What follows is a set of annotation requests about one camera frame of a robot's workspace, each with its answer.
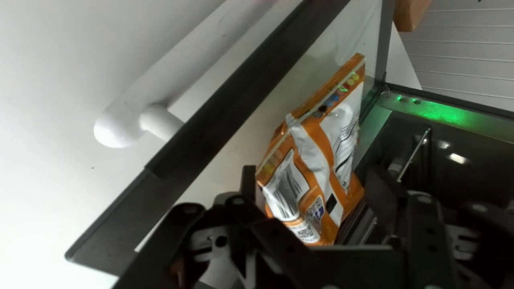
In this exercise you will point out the orange popcorn paper bag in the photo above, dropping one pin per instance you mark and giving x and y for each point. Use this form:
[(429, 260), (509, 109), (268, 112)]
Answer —
[(315, 160)]

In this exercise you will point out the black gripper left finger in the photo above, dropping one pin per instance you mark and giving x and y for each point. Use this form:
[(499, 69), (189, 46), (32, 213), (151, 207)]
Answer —
[(225, 250)]

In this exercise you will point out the light wooden board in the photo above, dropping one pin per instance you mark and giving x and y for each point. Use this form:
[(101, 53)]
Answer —
[(411, 13)]

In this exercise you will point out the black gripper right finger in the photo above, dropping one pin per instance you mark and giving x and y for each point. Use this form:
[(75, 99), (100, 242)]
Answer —
[(450, 245)]

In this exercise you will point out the black box cabinet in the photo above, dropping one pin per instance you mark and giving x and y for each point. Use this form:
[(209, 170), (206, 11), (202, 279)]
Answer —
[(455, 138)]

